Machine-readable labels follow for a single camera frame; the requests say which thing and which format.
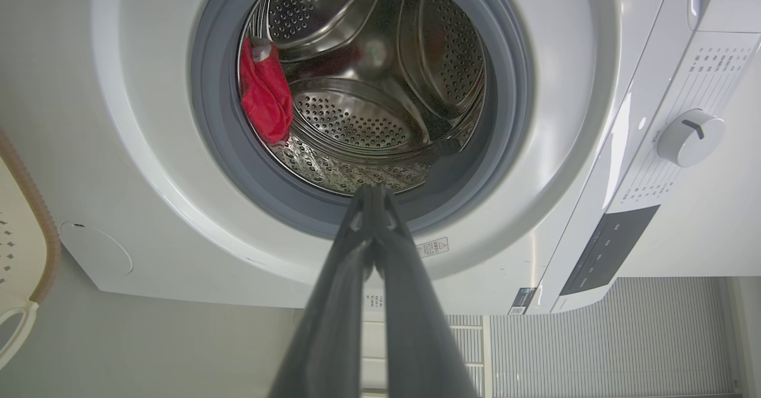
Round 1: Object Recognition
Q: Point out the dark washing machine control panel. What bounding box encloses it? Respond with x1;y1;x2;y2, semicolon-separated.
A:
560;205;661;296

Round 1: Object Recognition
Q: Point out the grey rubber door seal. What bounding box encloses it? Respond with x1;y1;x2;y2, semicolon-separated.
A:
189;0;534;239

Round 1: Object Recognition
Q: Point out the white front-load washing machine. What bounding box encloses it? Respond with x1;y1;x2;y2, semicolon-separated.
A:
52;0;761;316

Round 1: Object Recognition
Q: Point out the cream laundry basket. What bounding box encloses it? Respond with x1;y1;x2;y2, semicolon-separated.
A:
0;129;62;370

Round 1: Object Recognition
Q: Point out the stainless steel washing machine drum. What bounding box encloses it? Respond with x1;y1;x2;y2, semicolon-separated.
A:
238;0;488;196

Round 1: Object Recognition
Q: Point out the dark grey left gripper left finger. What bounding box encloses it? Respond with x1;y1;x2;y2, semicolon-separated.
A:
269;185;375;398

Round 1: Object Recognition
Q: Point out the white round control dial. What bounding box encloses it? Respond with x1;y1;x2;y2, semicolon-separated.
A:
657;109;726;168

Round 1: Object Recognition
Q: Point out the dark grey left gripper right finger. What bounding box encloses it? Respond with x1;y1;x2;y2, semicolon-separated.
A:
371;185;480;398

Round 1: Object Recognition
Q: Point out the red cloth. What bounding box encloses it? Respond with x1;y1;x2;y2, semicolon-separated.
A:
239;36;294;145

